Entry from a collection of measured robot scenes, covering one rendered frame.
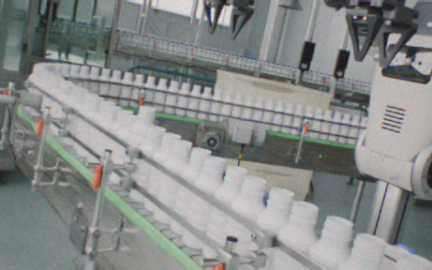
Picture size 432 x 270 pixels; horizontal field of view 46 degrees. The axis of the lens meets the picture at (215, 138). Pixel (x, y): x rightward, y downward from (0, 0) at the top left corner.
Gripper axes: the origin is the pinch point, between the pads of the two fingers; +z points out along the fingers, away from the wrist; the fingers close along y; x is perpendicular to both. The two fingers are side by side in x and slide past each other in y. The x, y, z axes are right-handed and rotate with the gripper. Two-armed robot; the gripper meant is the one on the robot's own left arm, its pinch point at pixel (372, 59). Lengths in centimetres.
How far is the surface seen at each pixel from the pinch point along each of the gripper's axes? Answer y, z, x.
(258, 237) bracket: -21.2, 28.0, -6.3
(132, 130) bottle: -19, 25, 44
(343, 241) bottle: -15.6, 24.4, -16.3
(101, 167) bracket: -28, 32, 38
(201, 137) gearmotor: 69, 47, 153
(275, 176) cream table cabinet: 288, 119, 334
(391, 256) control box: -2.6, 27.8, -15.0
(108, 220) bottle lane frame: -22, 46, 43
